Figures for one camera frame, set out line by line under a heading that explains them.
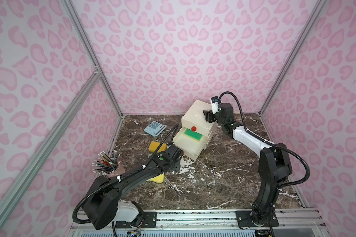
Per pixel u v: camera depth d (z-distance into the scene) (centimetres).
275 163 49
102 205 41
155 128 109
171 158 64
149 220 73
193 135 94
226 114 69
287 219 75
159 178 84
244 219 74
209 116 82
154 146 116
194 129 88
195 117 90
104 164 80
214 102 78
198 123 86
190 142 95
